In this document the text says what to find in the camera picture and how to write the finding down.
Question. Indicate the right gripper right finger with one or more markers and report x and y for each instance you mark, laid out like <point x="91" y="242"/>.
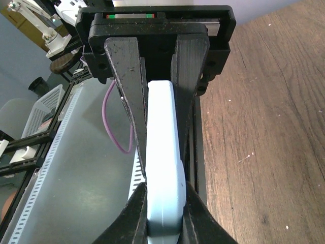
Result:
<point x="198" y="224"/>

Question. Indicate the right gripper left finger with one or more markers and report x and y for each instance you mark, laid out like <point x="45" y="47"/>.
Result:
<point x="131" y="225"/>

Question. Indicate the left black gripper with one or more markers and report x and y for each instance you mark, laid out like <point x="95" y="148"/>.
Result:
<point x="169" y="39"/>

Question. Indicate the white perforated basket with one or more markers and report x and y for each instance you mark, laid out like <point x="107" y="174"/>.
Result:
<point x="48" y="103"/>

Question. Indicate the light blue phone case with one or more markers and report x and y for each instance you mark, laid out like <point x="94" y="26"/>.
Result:
<point x="165" y="176"/>

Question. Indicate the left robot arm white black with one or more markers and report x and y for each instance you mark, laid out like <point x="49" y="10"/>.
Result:
<point x="56" y="20"/>

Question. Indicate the light blue slotted cable duct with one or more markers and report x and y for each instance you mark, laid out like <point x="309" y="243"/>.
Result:
<point x="84" y="183"/>

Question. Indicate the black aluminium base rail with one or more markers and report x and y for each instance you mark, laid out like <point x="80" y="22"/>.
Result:
<point x="196" y="163"/>

